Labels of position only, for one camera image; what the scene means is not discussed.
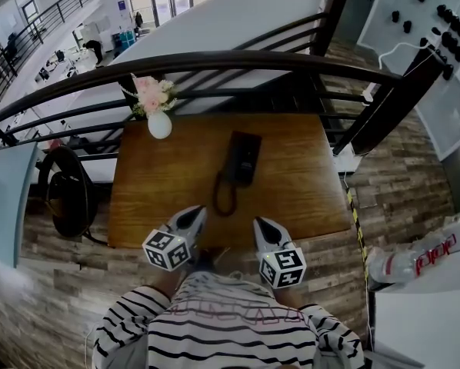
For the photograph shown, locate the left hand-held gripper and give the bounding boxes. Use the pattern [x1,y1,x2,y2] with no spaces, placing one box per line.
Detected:
[142,204,208,272]

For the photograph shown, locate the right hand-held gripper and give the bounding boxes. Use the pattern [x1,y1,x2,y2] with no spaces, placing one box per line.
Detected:
[252,216,307,290]

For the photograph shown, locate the black telephone handset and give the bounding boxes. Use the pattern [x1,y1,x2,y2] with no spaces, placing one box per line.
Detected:
[223,131,240,184]

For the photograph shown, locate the person's left forearm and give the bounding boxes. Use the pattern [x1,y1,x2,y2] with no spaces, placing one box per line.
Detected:
[93,268,188,361]

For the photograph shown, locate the person's right forearm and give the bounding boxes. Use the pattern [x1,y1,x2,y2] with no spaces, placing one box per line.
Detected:
[282,287,365,369]

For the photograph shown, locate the person's striped shirt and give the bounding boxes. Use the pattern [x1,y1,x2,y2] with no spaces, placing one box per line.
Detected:
[92,270,365,369]

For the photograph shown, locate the yellow black striped strip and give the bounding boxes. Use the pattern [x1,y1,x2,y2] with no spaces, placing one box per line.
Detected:
[345,187,370,272]

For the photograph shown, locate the clear plastic bottle red label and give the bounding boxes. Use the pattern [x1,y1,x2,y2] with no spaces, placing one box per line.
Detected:
[367,221,460,284]

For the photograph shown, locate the black round stool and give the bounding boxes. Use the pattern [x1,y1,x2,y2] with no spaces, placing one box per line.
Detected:
[36,145,108,245]

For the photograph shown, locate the white egg-shaped vase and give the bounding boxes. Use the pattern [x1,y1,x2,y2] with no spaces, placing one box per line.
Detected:
[147,110,173,141]

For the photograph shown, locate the white side table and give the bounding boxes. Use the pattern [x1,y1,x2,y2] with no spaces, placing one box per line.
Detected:
[368,261,460,369]

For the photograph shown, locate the pink flower bouquet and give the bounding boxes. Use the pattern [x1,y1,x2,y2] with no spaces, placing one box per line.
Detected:
[130,72,178,120]

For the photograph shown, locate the pale blue glass panel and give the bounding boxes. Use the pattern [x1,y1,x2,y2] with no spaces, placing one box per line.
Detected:
[0,141,39,269]

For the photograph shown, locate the dark metal railing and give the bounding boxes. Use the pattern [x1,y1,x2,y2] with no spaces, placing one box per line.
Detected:
[0,0,445,160]

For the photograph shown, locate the blue bins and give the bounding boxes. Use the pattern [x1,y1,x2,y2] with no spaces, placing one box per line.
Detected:
[112,28,137,50]

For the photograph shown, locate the group of black pegs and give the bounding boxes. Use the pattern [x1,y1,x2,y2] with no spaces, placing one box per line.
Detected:
[390,0,460,122]

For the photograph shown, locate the black coiled telephone cord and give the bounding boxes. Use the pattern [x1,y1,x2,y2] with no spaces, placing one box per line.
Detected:
[213,170,239,218]

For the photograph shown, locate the white cable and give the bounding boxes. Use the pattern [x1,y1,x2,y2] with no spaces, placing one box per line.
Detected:
[377,41,435,69]

